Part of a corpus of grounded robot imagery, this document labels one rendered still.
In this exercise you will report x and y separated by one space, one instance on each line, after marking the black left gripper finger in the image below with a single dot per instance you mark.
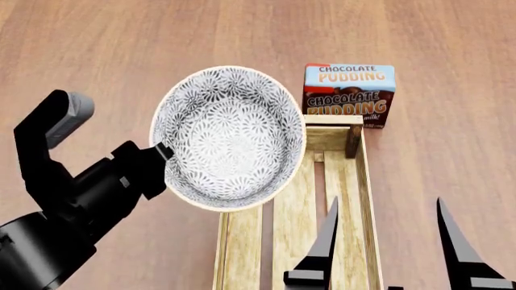
164 152
155 188

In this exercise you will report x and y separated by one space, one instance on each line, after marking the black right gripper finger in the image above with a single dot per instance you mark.
320 250
463 256

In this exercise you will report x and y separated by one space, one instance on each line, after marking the white patterned bowl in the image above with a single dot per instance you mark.
230 139

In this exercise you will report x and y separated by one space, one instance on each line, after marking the wooden slatted tray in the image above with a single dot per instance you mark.
294 217

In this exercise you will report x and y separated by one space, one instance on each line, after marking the chocolate pudding box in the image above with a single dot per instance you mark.
348 95

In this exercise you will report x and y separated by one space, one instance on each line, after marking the black and grey wrist camera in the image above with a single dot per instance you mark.
40 145

